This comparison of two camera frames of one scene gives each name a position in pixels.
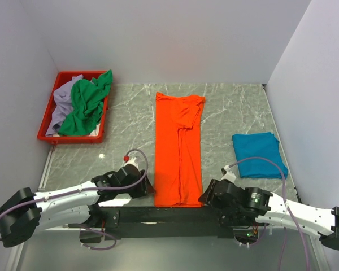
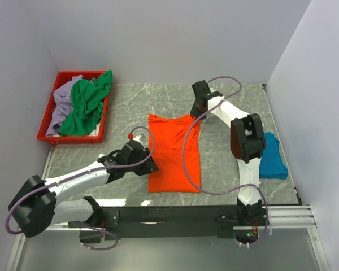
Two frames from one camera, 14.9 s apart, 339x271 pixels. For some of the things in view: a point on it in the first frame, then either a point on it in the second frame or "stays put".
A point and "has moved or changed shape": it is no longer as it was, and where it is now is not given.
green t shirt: x=87 y=97 stays put
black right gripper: x=212 y=192 → x=197 y=110
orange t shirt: x=178 y=164 has moved or changed shape
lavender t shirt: x=63 y=105 stays put
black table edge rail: x=124 y=222 stays put
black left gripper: x=143 y=183 → x=146 y=165
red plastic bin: x=62 y=77 stays put
